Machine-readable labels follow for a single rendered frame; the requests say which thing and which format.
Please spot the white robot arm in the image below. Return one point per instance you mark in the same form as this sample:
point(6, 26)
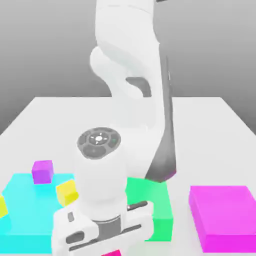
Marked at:
point(124, 60)

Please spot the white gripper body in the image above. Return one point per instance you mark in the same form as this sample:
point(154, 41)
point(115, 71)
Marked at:
point(120, 243)

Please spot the large magenta box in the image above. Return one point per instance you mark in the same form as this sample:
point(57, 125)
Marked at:
point(224, 212)

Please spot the large green box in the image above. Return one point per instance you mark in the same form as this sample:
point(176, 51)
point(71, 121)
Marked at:
point(161, 200)

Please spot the small pink cube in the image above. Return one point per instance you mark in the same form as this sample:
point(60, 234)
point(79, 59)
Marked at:
point(112, 253)

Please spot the small yellow cube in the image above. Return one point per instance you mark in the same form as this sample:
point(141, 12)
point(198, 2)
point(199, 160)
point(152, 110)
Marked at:
point(67, 192)
point(2, 207)

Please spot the large cyan box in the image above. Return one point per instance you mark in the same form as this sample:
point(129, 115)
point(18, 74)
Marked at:
point(30, 210)

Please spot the small purple cube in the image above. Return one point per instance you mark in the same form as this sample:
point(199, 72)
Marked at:
point(42, 172)

